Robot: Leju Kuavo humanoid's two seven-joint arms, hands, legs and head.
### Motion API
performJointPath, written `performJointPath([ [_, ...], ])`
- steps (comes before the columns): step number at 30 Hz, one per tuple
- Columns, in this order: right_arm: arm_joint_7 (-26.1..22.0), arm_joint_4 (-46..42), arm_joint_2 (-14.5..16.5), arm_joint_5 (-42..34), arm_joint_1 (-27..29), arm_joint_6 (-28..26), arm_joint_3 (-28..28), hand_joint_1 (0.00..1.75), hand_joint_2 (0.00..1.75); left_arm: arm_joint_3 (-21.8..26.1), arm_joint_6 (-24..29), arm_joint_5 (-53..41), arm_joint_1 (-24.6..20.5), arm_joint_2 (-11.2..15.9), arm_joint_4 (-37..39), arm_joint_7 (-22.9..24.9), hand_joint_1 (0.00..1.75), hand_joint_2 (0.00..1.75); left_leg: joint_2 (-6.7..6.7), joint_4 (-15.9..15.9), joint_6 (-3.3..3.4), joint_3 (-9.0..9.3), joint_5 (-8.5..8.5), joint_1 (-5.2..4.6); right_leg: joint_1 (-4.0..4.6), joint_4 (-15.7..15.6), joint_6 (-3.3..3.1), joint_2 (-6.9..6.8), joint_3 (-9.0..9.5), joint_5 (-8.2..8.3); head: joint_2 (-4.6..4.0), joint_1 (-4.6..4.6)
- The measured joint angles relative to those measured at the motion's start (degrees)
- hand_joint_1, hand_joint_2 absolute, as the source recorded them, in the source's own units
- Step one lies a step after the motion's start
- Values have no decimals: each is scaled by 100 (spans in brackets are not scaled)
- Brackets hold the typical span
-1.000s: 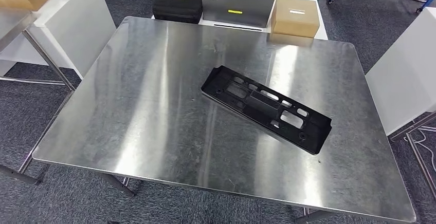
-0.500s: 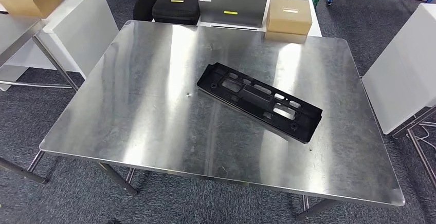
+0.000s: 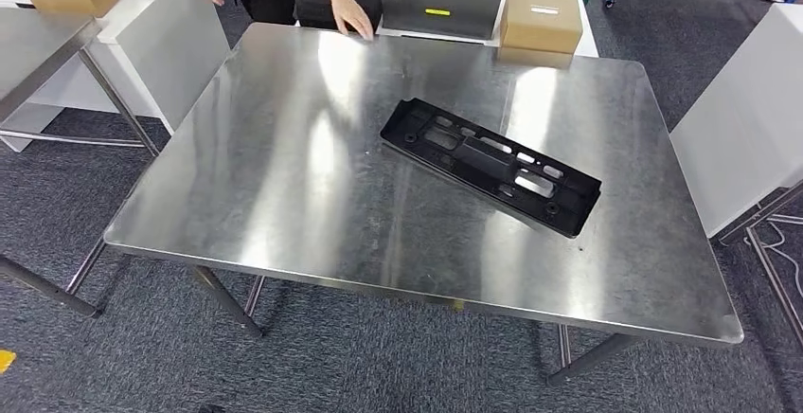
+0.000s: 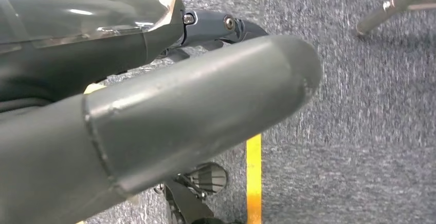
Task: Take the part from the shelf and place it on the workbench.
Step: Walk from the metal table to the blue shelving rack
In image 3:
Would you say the black zip case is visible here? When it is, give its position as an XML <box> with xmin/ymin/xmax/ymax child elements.
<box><xmin>295</xmin><ymin>0</ymin><xmax>384</xmax><ymax>32</ymax></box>

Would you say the black plastic plate part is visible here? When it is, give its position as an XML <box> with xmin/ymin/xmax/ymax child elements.
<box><xmin>379</xmin><ymin>97</ymin><xmax>603</xmax><ymax>240</ymax></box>

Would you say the steel workbench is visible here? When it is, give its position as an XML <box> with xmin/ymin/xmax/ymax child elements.
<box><xmin>103</xmin><ymin>21</ymin><xmax>746</xmax><ymax>387</ymax></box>

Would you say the person's left hand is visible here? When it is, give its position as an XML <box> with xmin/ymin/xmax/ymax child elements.
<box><xmin>330</xmin><ymin>0</ymin><xmax>376</xmax><ymax>42</ymax></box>

